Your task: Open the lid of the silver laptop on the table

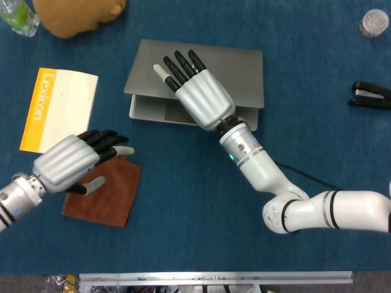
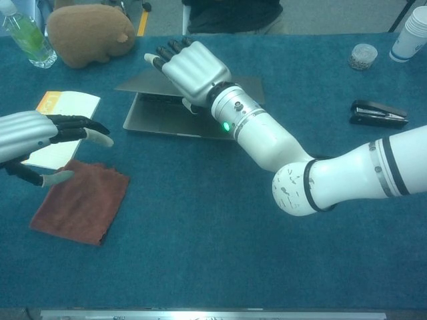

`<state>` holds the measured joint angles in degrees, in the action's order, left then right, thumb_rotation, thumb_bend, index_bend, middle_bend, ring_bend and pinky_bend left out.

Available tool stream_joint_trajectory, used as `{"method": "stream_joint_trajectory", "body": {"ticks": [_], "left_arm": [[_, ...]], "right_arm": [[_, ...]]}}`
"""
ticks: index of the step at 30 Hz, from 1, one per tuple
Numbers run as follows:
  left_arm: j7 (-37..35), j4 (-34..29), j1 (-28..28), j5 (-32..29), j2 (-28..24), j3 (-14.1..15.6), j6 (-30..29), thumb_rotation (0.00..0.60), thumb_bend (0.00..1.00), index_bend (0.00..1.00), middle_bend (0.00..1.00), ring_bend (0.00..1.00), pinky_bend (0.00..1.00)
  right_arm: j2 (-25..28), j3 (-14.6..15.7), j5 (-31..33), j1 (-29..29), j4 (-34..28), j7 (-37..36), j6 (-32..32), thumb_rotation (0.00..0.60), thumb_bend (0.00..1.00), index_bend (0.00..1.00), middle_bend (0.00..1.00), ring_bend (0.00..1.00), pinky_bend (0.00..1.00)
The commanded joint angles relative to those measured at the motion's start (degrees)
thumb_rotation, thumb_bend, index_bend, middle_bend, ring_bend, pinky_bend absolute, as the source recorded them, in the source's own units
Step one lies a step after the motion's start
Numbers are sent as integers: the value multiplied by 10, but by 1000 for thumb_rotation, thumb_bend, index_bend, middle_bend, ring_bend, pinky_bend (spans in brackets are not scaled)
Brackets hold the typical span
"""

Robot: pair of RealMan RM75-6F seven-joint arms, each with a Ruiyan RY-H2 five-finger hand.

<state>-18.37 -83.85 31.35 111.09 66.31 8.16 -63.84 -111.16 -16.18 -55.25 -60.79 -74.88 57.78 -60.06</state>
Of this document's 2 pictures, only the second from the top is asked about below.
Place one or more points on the teal blue table cloth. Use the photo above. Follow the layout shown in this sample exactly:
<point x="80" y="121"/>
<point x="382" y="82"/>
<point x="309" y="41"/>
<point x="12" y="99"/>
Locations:
<point x="213" y="260"/>

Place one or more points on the yellow white Lexicon book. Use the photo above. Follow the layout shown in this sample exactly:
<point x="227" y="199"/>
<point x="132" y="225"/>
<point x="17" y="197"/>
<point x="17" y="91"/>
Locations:
<point x="76" y="106"/>

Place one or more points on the person in dark clothes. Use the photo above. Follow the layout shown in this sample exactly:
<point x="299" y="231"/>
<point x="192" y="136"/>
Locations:
<point x="233" y="16"/>

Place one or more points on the brown plush toy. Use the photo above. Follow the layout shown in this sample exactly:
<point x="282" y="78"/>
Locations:
<point x="86" y="36"/>

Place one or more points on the black stapler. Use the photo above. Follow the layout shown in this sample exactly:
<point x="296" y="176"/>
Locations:
<point x="377" y="116"/>

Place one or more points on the stack of paper cups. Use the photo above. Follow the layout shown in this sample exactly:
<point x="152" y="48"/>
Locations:
<point x="410" y="36"/>

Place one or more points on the silver laptop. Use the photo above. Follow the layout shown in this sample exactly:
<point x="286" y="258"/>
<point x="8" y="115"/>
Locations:
<point x="160" y="128"/>

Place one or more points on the aluminium profile rail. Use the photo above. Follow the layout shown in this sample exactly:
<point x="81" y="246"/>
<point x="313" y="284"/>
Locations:
<point x="213" y="315"/>

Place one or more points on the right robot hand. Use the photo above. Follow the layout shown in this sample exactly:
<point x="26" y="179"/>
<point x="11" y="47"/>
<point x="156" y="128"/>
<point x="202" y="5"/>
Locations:
<point x="197" y="70"/>

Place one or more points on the clear bottle green label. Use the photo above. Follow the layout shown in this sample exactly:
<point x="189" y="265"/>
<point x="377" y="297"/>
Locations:
<point x="31" y="40"/>

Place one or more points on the black stand leg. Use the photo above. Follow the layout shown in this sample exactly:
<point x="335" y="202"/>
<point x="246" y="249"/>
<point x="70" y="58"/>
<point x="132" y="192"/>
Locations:
<point x="400" y="15"/>

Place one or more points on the brown folded cloth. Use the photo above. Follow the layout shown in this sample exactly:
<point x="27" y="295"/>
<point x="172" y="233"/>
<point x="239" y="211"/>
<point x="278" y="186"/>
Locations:
<point x="80" y="206"/>

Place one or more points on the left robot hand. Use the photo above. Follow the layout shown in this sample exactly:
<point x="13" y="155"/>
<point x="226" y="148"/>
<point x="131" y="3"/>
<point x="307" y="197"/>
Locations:
<point x="23" y="133"/>

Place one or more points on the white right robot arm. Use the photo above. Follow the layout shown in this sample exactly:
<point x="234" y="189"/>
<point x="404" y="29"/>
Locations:
<point x="267" y="140"/>

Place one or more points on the small clear lidded jar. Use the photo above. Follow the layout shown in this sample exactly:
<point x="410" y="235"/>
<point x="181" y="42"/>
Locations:
<point x="363" y="56"/>

